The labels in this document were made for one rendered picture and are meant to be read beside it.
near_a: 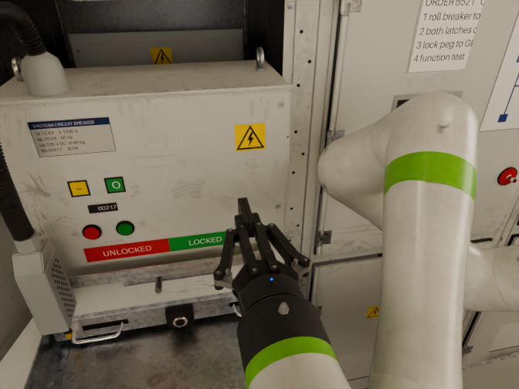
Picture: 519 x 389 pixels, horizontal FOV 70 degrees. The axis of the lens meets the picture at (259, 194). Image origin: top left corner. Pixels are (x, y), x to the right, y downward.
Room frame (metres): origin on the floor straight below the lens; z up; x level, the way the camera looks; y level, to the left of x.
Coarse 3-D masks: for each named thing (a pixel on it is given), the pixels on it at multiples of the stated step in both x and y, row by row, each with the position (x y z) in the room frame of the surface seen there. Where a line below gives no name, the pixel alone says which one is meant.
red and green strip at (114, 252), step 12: (156, 240) 0.57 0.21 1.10; (168, 240) 0.58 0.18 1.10; (180, 240) 0.58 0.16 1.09; (192, 240) 0.59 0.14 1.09; (204, 240) 0.59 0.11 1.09; (216, 240) 0.60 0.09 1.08; (84, 252) 0.55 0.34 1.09; (96, 252) 0.55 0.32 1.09; (108, 252) 0.55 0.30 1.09; (120, 252) 0.56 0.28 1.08; (132, 252) 0.56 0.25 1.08; (144, 252) 0.57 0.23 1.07; (156, 252) 0.57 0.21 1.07
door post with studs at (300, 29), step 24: (288, 0) 0.82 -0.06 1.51; (312, 0) 0.82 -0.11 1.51; (288, 24) 0.82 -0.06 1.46; (312, 24) 0.82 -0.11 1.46; (288, 48) 0.82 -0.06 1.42; (312, 48) 0.82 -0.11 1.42; (288, 72) 0.82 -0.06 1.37; (312, 72) 0.83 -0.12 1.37; (288, 192) 0.82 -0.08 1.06; (288, 216) 0.82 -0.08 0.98
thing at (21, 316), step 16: (0, 224) 0.66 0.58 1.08; (0, 240) 0.64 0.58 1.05; (0, 256) 0.62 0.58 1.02; (0, 272) 0.60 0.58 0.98; (0, 288) 0.59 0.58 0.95; (16, 288) 0.62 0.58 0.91; (0, 304) 0.57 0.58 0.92; (16, 304) 0.60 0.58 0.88; (0, 320) 0.55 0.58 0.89; (16, 320) 0.58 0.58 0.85; (0, 336) 0.53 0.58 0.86; (16, 336) 0.54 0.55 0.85; (0, 352) 0.49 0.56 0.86
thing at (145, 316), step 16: (160, 304) 0.56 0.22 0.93; (176, 304) 0.57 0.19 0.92; (192, 304) 0.57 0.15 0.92; (208, 304) 0.58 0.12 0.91; (224, 304) 0.59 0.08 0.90; (80, 320) 0.52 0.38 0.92; (96, 320) 0.53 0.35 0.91; (112, 320) 0.54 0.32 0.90; (128, 320) 0.54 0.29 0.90; (144, 320) 0.55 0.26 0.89; (160, 320) 0.56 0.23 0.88; (64, 336) 0.52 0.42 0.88
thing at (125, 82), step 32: (160, 64) 0.80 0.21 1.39; (192, 64) 0.80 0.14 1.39; (224, 64) 0.80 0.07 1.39; (256, 64) 0.80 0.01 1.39; (0, 96) 0.57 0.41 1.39; (32, 96) 0.57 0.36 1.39; (64, 96) 0.56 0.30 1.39; (96, 96) 0.56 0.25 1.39; (128, 96) 0.57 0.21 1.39; (288, 160) 0.63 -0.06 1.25
